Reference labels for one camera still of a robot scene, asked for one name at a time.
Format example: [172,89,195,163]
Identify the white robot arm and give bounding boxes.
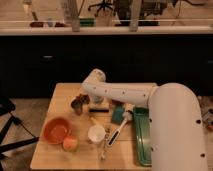
[82,69,208,171]

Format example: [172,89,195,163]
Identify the orange red bowl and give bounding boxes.
[43,117,71,144]

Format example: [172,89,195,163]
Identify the yellow banana piece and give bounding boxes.
[89,116,101,125]

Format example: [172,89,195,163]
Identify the teal green sponge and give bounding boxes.
[111,106,125,124]

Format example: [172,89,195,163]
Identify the metal fork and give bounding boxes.
[100,128,110,161]

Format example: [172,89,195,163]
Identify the white cup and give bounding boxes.
[88,125,106,144]

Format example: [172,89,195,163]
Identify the green tray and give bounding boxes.
[133,107,151,167]

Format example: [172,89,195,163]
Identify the peach apple fruit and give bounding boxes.
[63,136,78,151]

